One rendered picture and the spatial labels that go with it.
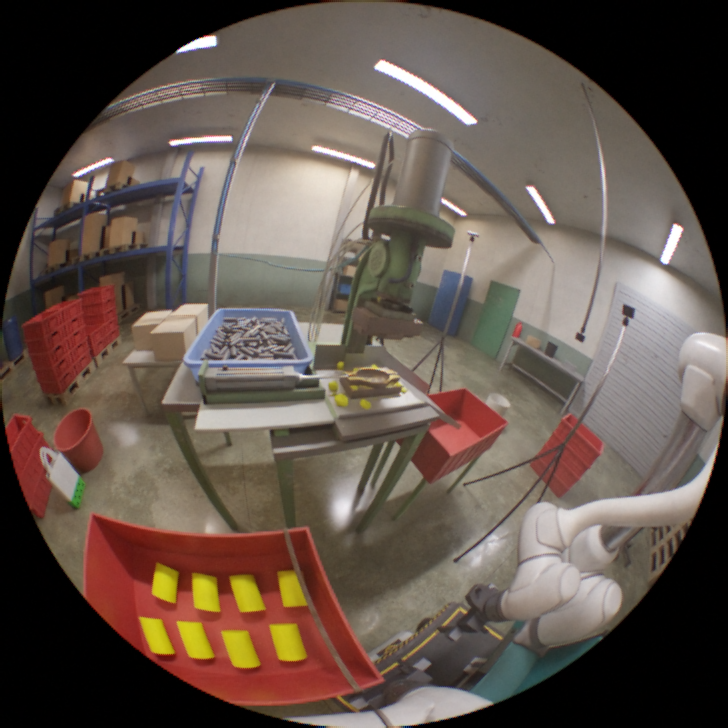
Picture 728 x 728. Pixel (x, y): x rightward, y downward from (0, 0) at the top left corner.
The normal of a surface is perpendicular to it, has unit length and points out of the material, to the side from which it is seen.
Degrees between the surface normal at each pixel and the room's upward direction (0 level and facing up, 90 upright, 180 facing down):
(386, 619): 0
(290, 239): 90
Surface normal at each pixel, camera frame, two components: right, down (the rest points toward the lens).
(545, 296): -0.88, 0.01
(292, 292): 0.42, 0.47
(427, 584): 0.21, -0.88
